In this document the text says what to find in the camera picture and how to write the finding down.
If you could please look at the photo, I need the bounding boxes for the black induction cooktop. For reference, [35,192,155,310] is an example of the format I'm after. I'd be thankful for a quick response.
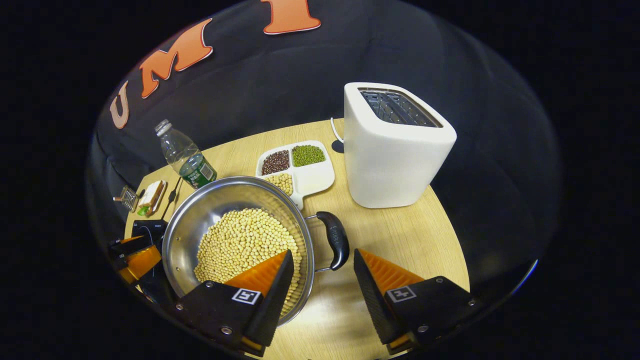
[131,219,176,306]

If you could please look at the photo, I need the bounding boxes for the white toaster cable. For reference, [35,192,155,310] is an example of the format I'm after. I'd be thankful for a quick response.
[330,117,347,154]

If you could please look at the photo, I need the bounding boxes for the sandwich with lettuce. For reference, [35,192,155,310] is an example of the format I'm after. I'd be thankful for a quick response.
[136,180,168,217]

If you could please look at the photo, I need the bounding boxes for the small heap of soybeans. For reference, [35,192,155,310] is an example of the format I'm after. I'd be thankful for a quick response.
[265,173,295,197]

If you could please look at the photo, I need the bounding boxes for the white toaster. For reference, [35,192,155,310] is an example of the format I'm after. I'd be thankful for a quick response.
[343,82,457,209]

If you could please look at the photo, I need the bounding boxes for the small metal wire rack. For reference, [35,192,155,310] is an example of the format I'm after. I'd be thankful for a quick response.
[113,186,140,213]

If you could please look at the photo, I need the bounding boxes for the steel pot with black handles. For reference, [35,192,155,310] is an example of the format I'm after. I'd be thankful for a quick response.
[161,176,351,328]

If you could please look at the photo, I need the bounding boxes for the small heap of green beans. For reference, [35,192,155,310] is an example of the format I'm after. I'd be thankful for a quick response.
[291,144,326,168]

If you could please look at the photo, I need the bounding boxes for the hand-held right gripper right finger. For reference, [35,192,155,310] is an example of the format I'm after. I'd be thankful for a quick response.
[353,248,478,356]

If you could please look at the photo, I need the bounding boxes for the clear plastic water bottle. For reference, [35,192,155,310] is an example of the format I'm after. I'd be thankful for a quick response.
[154,119,218,190]

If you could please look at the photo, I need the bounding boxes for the black cooktop cable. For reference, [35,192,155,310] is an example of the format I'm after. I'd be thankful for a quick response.
[160,176,182,221]

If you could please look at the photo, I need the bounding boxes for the pile of yellow soybeans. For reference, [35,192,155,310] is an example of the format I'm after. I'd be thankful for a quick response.
[193,208,303,316]

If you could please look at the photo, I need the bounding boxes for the white divided tray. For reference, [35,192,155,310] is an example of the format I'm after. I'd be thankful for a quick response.
[255,140,336,211]

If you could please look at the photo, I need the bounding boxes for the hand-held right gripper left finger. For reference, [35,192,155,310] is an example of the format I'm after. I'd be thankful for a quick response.
[172,250,296,358]

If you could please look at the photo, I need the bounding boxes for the small heap of red beans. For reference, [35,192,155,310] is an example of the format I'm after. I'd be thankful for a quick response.
[261,150,291,176]

